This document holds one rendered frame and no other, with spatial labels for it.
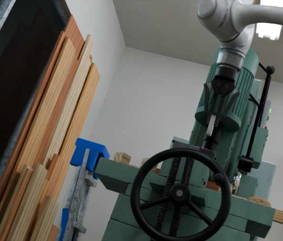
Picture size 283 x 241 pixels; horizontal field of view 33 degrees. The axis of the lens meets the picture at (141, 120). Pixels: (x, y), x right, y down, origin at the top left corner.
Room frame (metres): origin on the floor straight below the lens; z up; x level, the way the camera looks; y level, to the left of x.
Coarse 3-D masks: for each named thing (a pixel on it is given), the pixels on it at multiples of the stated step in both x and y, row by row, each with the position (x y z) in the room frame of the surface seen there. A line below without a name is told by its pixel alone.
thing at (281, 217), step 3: (276, 210) 1.59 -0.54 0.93; (279, 210) 1.59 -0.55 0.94; (276, 213) 1.59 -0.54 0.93; (279, 213) 1.59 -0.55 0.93; (282, 213) 1.58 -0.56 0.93; (276, 216) 1.59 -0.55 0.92; (279, 216) 1.59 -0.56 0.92; (282, 216) 1.58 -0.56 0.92; (273, 219) 1.59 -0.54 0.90; (276, 219) 1.59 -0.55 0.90; (279, 219) 1.59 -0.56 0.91; (282, 219) 1.58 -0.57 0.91; (279, 222) 1.59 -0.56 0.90; (282, 222) 1.58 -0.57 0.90
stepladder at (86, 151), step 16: (80, 144) 2.39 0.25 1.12; (96, 144) 2.39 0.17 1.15; (80, 160) 2.38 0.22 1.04; (96, 160) 2.52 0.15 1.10; (80, 176) 2.36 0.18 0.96; (96, 176) 2.52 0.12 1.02; (80, 192) 2.38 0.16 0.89; (64, 208) 2.37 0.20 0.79; (64, 224) 2.37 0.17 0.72; (80, 224) 2.39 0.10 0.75; (64, 240) 2.35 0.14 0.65
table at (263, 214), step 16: (112, 160) 1.59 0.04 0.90; (112, 176) 1.59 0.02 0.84; (128, 176) 1.57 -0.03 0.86; (160, 176) 1.45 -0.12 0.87; (160, 192) 1.53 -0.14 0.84; (192, 192) 1.42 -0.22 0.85; (208, 192) 1.50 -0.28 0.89; (240, 208) 1.47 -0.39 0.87; (256, 208) 1.46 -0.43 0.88; (272, 208) 1.45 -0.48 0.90; (256, 224) 1.48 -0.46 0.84
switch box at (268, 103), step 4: (268, 100) 1.89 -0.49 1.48; (256, 104) 1.91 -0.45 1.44; (268, 104) 1.89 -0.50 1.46; (256, 108) 1.90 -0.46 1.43; (264, 108) 1.90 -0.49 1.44; (268, 108) 1.89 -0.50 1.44; (256, 112) 1.90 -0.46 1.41; (264, 112) 1.89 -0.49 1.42; (268, 112) 1.90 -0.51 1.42; (252, 116) 1.91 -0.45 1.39; (264, 116) 1.89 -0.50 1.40; (252, 120) 1.91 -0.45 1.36; (264, 120) 1.89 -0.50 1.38; (252, 124) 1.90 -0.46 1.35; (260, 124) 1.90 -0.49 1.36; (264, 124) 1.89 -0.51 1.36
